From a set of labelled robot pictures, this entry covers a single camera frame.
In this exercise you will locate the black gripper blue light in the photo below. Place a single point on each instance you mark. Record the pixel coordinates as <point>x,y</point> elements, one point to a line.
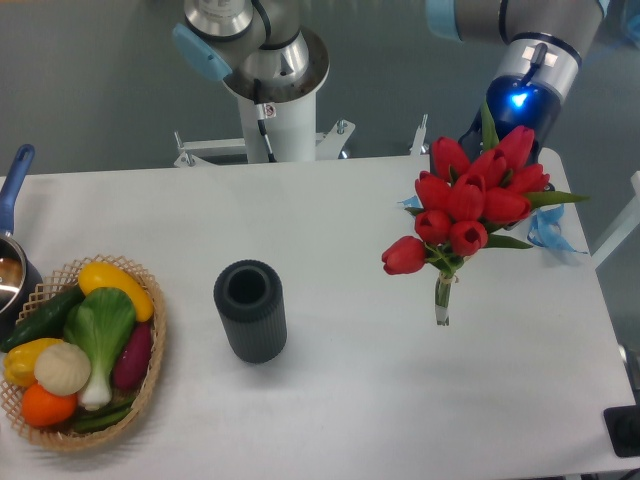
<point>501,147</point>

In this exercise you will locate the red tulip bouquet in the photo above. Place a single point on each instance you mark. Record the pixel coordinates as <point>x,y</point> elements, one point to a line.
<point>451,227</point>

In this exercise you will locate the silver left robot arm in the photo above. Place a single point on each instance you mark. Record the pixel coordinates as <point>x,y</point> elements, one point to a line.
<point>258,49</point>

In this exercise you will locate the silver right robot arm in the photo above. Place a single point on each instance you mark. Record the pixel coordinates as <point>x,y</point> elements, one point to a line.
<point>546,44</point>

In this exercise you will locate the dark grey ribbed vase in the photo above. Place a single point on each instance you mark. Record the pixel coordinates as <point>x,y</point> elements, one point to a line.
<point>248,295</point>

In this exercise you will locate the black device at table edge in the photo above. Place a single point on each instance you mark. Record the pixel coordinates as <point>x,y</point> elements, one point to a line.
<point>623,428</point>

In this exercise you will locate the purple sweet potato toy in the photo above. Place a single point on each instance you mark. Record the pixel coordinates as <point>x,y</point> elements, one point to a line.
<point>131,366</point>

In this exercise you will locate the green bok choy toy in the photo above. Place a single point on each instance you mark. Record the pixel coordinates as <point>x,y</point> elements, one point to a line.
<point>100,326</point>

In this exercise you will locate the woven wicker basket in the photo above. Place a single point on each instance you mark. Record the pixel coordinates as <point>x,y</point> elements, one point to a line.
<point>62,438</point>

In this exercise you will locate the dark green cucumber toy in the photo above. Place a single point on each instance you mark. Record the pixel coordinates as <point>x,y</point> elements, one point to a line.
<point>46,321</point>

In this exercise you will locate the cream steamed bun toy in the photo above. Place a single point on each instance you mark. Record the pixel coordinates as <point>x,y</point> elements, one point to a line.
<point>62,369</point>

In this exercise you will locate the green pea pod toy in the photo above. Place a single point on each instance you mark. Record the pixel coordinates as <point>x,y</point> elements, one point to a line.
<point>103,418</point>

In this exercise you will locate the yellow bell pepper toy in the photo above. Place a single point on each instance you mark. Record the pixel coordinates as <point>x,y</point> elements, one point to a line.
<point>19,362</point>

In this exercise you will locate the orange fruit toy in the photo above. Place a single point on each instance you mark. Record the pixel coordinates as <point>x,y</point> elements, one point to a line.
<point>40,408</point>

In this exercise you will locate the white frame at right edge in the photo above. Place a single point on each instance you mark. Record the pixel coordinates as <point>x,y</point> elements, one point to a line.
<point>620,227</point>

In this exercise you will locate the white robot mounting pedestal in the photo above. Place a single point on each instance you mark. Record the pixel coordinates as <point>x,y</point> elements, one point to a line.
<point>274,132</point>

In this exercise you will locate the blue handled saucepan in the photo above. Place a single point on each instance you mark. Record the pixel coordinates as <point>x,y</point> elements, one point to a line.
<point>19,276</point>

